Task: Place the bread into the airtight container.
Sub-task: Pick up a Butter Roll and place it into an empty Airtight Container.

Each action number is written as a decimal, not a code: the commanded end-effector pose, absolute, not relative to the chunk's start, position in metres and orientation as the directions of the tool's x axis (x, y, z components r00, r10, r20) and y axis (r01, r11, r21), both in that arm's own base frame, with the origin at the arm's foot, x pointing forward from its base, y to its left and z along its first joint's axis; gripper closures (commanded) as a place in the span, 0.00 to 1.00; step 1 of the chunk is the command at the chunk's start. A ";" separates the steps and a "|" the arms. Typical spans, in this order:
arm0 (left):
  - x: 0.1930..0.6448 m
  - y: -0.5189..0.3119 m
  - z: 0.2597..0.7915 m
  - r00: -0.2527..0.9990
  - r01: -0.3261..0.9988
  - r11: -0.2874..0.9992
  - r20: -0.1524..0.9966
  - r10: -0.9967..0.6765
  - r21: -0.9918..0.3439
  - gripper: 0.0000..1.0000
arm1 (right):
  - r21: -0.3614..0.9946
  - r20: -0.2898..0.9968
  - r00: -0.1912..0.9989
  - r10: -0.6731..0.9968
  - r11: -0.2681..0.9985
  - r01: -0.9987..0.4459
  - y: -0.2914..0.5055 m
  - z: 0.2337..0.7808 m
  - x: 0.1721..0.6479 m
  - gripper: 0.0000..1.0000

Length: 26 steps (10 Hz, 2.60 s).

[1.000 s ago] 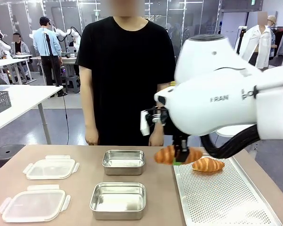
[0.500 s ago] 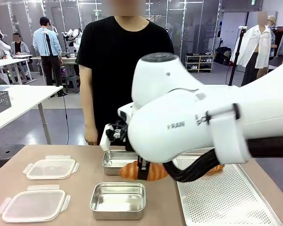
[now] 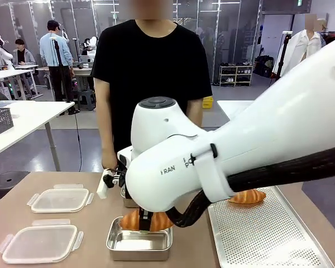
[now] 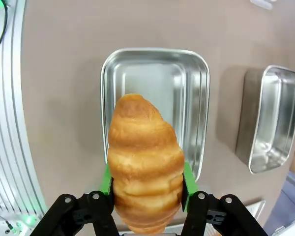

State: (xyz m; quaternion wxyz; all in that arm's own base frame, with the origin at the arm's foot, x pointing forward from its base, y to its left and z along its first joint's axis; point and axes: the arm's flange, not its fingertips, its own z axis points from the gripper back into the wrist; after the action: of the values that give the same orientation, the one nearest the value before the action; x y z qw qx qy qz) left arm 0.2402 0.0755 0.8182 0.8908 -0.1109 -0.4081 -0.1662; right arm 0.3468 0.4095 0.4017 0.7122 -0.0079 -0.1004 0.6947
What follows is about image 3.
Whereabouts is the black braided cable bundle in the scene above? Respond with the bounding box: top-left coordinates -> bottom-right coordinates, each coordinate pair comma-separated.
166,145 -> 335,228

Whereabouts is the clothes rack with garments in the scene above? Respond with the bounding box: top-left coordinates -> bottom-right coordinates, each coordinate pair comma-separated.
320,30 -> 335,49

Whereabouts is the person's left forearm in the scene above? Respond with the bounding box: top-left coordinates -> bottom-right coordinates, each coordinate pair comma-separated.
188,97 -> 205,130

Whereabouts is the person's right hand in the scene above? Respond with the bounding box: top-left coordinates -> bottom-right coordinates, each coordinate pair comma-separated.
101,155 -> 119,175

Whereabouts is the golden brown bread roll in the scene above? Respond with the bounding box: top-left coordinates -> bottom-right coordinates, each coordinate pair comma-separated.
119,210 -> 175,233
228,190 -> 267,205

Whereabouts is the seated person in grey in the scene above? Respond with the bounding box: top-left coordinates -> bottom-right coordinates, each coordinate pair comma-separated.
12,39 -> 37,67

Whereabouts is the mannequin in white shirt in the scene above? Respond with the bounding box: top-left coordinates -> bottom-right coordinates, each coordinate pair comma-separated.
272,13 -> 323,79

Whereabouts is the person's right forearm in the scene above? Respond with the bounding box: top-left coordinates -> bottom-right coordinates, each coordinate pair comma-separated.
95,77 -> 116,160

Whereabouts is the person in black t-shirt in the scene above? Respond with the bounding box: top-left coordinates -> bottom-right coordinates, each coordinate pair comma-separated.
90,18 -> 213,168

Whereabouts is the rectangular stainless steel container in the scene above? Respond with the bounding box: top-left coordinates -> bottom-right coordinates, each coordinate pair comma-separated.
119,186 -> 138,209
106,216 -> 174,254

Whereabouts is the white shoe rack with shoes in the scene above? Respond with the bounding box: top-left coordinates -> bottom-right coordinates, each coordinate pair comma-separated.
219,64 -> 254,88

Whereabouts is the black camera tripod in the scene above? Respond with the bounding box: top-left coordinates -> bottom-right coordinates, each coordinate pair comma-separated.
50,35 -> 80,114

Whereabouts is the white side table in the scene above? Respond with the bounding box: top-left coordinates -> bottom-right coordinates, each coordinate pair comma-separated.
0,100 -> 76,171

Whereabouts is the grey plastic step stool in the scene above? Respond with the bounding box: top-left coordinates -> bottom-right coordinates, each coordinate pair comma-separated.
76,89 -> 97,113

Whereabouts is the man in light blue shirt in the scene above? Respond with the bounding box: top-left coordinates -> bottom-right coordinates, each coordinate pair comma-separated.
39,20 -> 74,112

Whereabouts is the white table behind tray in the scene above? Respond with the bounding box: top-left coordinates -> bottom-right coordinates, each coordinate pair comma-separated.
216,99 -> 258,127

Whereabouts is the black round stool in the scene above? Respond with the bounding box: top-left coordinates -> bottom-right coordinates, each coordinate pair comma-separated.
0,170 -> 30,210

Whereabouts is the background work desk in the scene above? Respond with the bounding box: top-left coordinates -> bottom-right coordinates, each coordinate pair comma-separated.
0,66 -> 44,101

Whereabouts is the black stand with white top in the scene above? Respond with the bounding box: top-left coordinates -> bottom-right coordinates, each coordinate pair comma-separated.
277,31 -> 293,79

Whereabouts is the white wrist camera with mount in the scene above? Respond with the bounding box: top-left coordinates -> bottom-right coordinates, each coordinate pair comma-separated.
96,166 -> 128,200

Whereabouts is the black bags pile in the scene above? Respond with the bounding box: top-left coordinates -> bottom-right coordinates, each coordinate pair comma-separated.
255,55 -> 275,78

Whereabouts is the perforated metal baking tray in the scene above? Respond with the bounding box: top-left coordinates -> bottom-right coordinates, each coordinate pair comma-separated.
207,185 -> 335,268

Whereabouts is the translucent plastic clip lid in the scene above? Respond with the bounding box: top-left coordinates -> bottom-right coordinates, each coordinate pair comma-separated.
0,219 -> 85,265
27,184 -> 95,214

